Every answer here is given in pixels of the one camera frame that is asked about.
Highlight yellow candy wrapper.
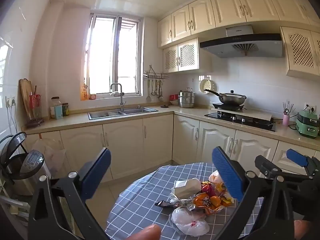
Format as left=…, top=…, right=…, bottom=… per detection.
left=215, top=182, right=234, bottom=206

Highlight orange window decoration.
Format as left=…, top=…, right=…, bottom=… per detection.
left=80, top=82, right=89, bottom=101

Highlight silver foil wrapper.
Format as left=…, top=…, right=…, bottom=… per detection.
left=174, top=198, right=198, bottom=211

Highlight large lattice door cabinet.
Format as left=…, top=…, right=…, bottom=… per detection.
left=280, top=26, right=320, bottom=78

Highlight steel double sink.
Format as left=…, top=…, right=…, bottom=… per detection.
left=87, top=106, right=159, bottom=120

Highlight grey metal frame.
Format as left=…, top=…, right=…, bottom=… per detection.
left=0, top=177, right=31, bottom=228

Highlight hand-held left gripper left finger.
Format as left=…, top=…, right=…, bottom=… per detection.
left=28, top=147, right=112, bottom=240

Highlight person's right hand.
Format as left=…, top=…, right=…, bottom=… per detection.
left=294, top=219, right=314, bottom=240

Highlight red chopstick rack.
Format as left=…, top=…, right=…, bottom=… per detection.
left=27, top=93, right=44, bottom=128

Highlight white plastic bag red print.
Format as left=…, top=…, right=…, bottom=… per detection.
left=171, top=206, right=210, bottom=238

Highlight black gas stove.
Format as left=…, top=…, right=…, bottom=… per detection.
left=204, top=104, right=277, bottom=132

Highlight kitchen window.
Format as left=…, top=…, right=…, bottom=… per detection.
left=85, top=14, right=145, bottom=101

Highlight green electric cooker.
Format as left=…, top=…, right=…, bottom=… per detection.
left=295, top=110, right=320, bottom=138

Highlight white colander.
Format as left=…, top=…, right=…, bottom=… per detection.
left=199, top=79, right=219, bottom=94

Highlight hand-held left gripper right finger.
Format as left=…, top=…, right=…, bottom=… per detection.
left=212, top=146, right=295, bottom=240

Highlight red candy wrapper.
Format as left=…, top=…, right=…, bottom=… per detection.
left=201, top=182, right=216, bottom=197

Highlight wooden cutting board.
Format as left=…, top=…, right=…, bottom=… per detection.
left=19, top=78, right=34, bottom=121

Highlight pink utensil cup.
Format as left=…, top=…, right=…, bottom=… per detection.
left=282, top=101, right=296, bottom=126

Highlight grey checkered tablecloth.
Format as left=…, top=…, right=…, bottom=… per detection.
left=106, top=162, right=275, bottom=240

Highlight row of hanging utensils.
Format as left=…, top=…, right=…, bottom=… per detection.
left=146, top=79, right=164, bottom=103

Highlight steel steamer pot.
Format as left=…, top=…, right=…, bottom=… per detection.
left=178, top=87, right=196, bottom=108

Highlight steel sink faucet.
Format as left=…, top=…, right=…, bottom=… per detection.
left=110, top=83, right=127, bottom=112

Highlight cream wall cabinets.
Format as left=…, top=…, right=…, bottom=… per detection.
left=157, top=0, right=320, bottom=48

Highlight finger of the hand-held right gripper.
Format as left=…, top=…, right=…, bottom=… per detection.
left=286, top=149, right=316, bottom=175
left=254, top=155, right=285, bottom=179

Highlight range hood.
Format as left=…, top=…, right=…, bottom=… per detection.
left=199, top=25, right=284, bottom=59

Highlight black foil snack wrapper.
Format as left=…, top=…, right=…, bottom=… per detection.
left=154, top=200, right=176, bottom=207

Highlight small lattice door cabinet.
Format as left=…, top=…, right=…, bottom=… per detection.
left=163, top=38, right=213, bottom=73

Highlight steel wok with lid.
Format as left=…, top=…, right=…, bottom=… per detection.
left=204, top=89, right=247, bottom=105

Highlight cream base cabinets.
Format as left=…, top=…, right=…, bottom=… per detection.
left=24, top=114, right=320, bottom=182

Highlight steel utensil rail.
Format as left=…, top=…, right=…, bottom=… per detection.
left=143, top=65, right=170, bottom=81

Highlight glass jar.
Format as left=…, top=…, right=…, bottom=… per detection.
left=51, top=97, right=62, bottom=118

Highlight orange snack packet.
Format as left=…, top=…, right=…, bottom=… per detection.
left=193, top=192, right=225, bottom=216

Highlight person's left hand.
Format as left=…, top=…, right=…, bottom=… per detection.
left=129, top=224, right=162, bottom=240

